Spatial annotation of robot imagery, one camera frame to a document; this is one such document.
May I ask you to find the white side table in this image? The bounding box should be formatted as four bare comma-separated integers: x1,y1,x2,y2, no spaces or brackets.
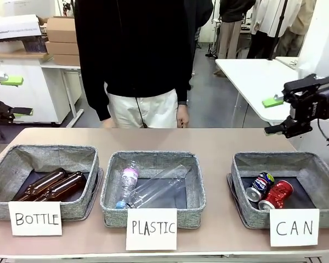
215,57,301,123

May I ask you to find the crushed red soda can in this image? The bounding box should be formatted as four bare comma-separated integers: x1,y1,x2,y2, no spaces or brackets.
258,180,294,211

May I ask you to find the open cardboard box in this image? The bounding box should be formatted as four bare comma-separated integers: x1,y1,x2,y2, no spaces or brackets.
46,16,78,44

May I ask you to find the grey basket labelled plastic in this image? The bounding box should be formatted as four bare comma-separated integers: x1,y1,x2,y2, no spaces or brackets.
100,150,207,228

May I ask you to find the black hanging cord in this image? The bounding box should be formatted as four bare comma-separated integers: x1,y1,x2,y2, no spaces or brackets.
135,97,148,129

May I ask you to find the white desk with legs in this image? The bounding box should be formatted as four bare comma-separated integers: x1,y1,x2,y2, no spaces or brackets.
40,61,84,128

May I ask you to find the white paper label BOTTLE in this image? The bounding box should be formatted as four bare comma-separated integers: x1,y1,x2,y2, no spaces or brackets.
8,199,63,236

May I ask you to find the white printed cardboard box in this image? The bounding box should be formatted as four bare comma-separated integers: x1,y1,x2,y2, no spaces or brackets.
0,14,42,43

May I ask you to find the black tripod pole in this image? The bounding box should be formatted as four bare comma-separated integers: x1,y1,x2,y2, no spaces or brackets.
268,0,289,61

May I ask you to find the grey basket labelled bottle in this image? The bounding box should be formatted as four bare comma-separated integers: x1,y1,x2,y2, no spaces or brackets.
0,144,104,221

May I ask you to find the wooden shelf board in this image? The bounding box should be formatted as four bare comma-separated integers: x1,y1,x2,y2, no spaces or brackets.
0,51,55,60

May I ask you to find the grey basket labelled can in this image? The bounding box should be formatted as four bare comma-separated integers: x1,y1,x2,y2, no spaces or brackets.
226,152,329,230

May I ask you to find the bystander with beige trousers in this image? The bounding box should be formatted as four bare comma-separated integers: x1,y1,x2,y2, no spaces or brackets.
218,0,257,60

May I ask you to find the brown glass bottle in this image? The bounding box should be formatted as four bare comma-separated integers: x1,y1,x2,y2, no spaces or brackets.
34,171,88,203
12,167,69,202

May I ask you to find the plastic bottle with pink label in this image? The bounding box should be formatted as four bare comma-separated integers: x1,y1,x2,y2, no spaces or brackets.
120,167,139,198

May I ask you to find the white plastic tub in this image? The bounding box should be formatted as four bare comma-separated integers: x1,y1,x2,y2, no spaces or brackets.
0,41,26,54

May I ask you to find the crushed blue soda can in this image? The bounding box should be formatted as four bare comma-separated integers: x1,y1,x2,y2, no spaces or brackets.
245,171,275,202

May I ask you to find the white paper label PLASTIC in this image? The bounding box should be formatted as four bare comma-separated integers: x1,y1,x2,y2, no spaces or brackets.
125,207,178,251

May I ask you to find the bystander in white shirt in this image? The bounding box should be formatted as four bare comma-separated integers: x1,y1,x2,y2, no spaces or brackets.
246,0,304,60

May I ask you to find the person's left hand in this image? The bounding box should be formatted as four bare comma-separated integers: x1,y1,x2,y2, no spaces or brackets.
176,104,191,129

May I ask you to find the flat closed cardboard box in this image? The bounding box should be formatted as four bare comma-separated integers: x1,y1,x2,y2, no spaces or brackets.
45,41,80,55
53,53,82,67

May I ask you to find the bystander in tan jacket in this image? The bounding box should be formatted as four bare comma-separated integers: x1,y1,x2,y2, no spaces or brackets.
274,0,317,58

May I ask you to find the white paper label CAN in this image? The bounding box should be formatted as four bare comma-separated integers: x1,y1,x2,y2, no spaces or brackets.
269,208,320,247

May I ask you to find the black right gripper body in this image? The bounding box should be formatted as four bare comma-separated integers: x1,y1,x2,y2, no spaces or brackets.
288,90,329,123

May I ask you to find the person in black sweater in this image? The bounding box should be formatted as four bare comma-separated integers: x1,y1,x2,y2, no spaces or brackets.
74,0,198,129

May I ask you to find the dark purple crate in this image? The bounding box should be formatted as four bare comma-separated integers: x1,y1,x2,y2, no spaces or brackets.
23,37,49,54

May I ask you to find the clear plastic bottle blue cap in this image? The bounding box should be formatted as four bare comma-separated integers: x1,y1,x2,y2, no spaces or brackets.
115,164,189,209

